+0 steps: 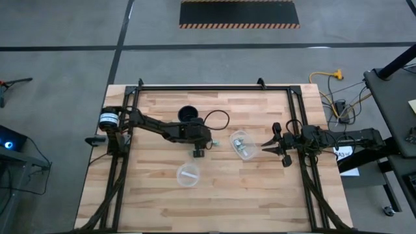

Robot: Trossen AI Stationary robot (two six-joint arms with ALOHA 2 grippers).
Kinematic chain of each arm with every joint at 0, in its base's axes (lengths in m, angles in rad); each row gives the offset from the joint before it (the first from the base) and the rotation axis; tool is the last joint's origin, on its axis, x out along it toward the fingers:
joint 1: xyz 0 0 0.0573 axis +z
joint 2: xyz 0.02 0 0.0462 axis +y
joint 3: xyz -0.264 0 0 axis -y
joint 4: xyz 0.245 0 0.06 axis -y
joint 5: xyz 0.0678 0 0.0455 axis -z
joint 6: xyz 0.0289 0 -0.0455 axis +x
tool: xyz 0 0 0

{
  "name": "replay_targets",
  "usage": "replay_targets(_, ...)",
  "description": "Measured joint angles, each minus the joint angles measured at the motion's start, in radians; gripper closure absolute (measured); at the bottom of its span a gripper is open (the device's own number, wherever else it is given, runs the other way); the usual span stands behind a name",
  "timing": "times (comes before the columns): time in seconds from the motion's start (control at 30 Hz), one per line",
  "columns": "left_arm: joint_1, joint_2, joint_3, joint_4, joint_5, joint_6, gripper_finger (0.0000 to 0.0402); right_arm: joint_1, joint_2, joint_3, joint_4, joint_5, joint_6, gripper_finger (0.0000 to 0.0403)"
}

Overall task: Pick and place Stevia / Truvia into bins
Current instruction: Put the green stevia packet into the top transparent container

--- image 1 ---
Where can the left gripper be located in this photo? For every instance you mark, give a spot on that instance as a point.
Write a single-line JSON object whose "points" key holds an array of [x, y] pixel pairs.
{"points": [[200, 139]]}

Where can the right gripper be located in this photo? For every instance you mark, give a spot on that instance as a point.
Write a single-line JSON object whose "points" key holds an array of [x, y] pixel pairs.
{"points": [[289, 142]]}

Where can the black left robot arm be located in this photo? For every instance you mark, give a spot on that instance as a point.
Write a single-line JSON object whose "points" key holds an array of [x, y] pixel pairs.
{"points": [[156, 125]]}

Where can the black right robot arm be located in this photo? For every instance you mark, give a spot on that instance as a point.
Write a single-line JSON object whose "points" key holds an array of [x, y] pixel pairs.
{"points": [[357, 136]]}

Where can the rectangular clear plastic container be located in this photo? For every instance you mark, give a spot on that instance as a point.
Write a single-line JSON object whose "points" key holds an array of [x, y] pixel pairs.
{"points": [[251, 143]]}

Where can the black mug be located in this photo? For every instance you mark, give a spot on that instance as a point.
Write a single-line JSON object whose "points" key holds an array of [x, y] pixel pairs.
{"points": [[187, 112]]}

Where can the round clear plastic bowl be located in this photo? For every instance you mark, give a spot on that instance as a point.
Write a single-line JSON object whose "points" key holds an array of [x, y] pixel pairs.
{"points": [[187, 182]]}

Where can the white paper sheet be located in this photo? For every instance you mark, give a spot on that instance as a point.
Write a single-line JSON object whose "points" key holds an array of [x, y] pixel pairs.
{"points": [[346, 152]]}

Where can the black power strip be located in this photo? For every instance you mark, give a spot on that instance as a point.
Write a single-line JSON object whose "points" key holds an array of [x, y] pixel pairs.
{"points": [[340, 110]]}

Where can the black desk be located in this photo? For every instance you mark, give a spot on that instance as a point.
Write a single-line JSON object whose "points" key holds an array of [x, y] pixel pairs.
{"points": [[393, 107]]}

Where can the black hazard-striped floor mat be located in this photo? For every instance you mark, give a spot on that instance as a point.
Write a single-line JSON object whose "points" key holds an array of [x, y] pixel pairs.
{"points": [[239, 13]]}

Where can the caster wheel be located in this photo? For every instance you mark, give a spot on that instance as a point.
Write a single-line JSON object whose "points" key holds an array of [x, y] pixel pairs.
{"points": [[389, 211]]}

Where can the black pole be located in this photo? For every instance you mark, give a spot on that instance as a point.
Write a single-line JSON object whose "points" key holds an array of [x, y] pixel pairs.
{"points": [[398, 63]]}

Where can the black equipment cart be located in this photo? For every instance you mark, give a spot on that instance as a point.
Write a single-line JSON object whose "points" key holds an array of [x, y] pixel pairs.
{"points": [[19, 162]]}

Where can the blue-lit black computer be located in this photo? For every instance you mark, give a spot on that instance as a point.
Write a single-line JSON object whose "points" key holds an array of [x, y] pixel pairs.
{"points": [[9, 139]]}

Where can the black tripod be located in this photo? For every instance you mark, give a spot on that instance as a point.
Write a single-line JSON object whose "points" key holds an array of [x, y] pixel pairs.
{"points": [[13, 82]]}

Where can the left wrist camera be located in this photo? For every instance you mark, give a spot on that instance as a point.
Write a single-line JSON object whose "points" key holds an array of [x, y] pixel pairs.
{"points": [[196, 125]]}

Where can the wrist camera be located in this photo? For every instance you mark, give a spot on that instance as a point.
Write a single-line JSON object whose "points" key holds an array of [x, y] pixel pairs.
{"points": [[310, 131], [196, 125]]}

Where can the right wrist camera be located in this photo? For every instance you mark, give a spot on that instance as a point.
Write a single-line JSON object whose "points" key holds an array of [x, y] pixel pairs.
{"points": [[310, 131]]}

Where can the black aluminium table frame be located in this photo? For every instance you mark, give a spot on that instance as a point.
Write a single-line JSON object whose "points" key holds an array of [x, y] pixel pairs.
{"points": [[214, 88]]}

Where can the black frame clamp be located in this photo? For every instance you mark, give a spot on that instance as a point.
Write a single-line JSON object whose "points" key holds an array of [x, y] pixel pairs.
{"points": [[140, 82], [261, 83]]}

